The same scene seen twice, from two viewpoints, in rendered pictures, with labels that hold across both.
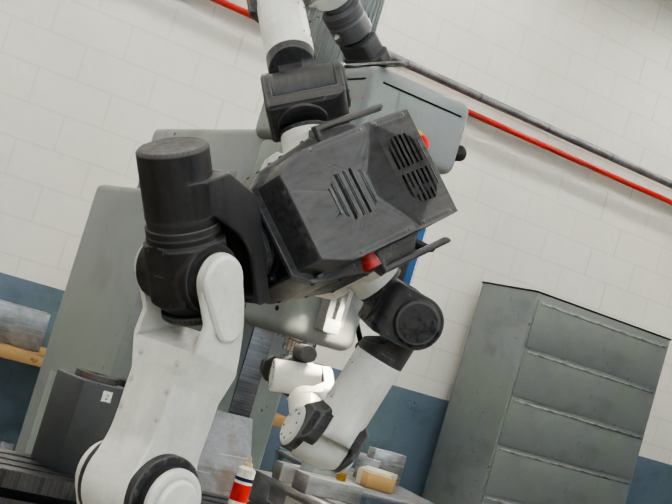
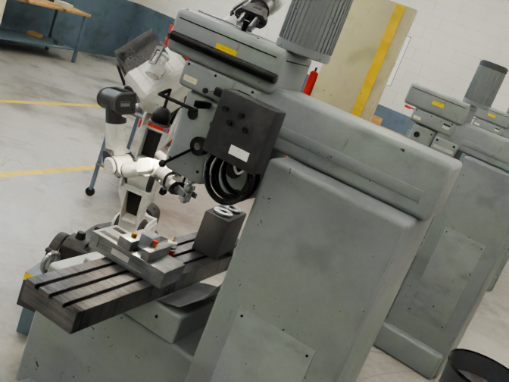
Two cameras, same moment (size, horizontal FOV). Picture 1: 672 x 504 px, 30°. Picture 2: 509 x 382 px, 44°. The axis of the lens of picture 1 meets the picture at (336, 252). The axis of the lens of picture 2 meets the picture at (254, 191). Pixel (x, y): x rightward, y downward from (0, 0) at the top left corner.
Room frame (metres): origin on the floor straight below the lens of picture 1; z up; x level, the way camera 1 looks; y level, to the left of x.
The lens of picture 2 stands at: (4.81, -1.18, 1.98)
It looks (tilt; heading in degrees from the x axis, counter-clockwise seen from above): 15 degrees down; 144
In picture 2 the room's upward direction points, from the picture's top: 21 degrees clockwise
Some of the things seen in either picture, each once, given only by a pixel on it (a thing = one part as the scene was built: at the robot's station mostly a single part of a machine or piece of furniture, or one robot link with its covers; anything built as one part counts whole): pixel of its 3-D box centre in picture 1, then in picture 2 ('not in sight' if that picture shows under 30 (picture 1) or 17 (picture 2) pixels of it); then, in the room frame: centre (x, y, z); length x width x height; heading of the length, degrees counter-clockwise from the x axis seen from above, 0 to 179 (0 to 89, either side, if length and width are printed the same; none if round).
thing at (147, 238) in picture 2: (317, 471); (148, 241); (2.83, -0.10, 1.04); 0.06 x 0.05 x 0.06; 123
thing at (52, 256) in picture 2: not in sight; (56, 266); (2.32, -0.23, 0.63); 0.16 x 0.12 x 0.12; 31
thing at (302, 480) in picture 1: (327, 487); (135, 239); (2.78, -0.13, 1.02); 0.15 x 0.06 x 0.04; 123
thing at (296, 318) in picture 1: (316, 268); (207, 137); (2.75, 0.03, 1.47); 0.21 x 0.19 x 0.32; 121
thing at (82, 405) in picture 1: (104, 426); (220, 229); (2.59, 0.35, 1.03); 0.22 x 0.12 x 0.20; 128
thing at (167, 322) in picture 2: not in sight; (151, 289); (2.75, 0.03, 0.79); 0.50 x 0.35 x 0.12; 31
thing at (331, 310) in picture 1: (339, 284); not in sight; (2.66, -0.03, 1.45); 0.04 x 0.04 x 0.21; 31
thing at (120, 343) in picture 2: not in sight; (122, 358); (2.73, 0.02, 0.43); 0.81 x 0.32 x 0.60; 31
